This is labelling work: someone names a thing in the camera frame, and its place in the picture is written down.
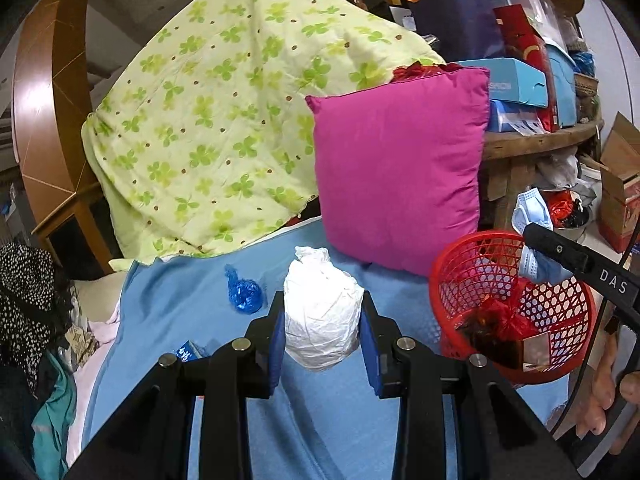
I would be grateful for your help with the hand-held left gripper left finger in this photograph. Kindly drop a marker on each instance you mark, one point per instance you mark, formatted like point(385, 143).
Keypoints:
point(276, 341)

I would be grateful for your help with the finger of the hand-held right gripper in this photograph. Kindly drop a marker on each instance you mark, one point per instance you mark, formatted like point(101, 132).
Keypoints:
point(555, 247)

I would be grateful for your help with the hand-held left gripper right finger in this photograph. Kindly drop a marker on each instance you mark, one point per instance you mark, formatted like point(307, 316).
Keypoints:
point(370, 346)

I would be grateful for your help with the blue face mask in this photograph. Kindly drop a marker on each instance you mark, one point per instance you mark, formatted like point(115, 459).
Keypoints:
point(532, 212)

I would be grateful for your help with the blue plastic bag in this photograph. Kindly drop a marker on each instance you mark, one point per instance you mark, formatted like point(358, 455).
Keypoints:
point(245, 297)

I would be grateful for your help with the white plastic bag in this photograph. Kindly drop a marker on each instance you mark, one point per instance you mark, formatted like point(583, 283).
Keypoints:
point(560, 170)
point(320, 310)

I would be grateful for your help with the red plastic mesh basket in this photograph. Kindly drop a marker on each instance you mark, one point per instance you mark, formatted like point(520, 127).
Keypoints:
point(450, 280)

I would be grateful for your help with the person's right hand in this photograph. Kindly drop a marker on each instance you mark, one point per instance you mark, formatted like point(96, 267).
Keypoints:
point(606, 400)

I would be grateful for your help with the metal basin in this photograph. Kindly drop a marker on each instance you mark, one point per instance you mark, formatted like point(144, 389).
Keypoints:
point(575, 234)

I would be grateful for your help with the black plastic bag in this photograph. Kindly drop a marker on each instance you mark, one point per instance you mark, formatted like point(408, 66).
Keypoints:
point(579, 215)

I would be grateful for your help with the small red plastic bag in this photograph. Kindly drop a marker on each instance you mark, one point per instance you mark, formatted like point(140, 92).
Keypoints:
point(559, 205)

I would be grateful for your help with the white crumpled plastic bag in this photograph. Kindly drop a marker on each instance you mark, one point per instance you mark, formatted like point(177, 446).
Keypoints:
point(560, 170)

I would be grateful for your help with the open cardboard box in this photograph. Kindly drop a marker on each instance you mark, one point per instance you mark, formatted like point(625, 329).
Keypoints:
point(620, 200)

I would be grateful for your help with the dark red cellophane bag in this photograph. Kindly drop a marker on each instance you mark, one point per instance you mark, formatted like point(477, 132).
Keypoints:
point(505, 322)

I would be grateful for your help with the small blue packet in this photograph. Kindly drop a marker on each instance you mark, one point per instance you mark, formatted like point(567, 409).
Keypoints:
point(186, 351)

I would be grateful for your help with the gold brown small box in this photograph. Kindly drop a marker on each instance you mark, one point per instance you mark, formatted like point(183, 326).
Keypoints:
point(537, 353)

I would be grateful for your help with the old wooden table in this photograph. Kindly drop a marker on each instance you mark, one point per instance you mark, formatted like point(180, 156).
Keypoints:
point(515, 147)

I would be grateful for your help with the blue bed sheet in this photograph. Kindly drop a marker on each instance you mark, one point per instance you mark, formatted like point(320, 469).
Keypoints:
point(175, 300)

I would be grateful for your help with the white blue packets stack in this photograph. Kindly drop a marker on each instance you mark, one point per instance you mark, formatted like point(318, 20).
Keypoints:
point(515, 119)

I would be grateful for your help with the wicker basket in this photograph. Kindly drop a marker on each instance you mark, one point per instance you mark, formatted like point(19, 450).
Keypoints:
point(586, 85)

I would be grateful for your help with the light blue cardboard box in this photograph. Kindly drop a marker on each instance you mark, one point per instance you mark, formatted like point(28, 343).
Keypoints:
point(500, 80)

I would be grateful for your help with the magenta pillow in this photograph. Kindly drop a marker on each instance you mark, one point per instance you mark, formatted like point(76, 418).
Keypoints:
point(395, 170)

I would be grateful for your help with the cream pillow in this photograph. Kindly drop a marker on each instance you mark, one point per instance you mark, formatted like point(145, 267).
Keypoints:
point(97, 297)

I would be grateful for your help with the pale pink sheet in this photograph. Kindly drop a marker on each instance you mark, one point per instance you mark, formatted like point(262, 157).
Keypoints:
point(95, 375)

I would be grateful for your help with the crumpled blue plastic sack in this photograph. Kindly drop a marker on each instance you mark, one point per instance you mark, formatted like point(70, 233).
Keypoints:
point(582, 62)

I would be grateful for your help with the beige patterned cloth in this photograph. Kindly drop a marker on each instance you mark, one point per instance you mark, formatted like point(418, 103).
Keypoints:
point(80, 342)

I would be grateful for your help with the red cardboard box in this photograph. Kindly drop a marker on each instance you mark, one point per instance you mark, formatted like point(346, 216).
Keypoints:
point(525, 50)

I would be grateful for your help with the large red plastic bag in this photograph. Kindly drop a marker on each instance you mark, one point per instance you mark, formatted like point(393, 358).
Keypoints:
point(415, 71)

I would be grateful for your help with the teal garment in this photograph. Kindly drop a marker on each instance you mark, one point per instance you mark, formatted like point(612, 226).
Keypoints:
point(52, 420)

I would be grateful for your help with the green clover print quilt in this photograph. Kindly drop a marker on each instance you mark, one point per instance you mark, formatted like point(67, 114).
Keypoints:
point(210, 110)

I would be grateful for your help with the black polka dot garment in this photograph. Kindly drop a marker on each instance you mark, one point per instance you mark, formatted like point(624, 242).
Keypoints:
point(27, 300)

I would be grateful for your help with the curved wooden cabinet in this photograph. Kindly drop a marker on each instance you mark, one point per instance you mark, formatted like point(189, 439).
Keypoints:
point(45, 85)

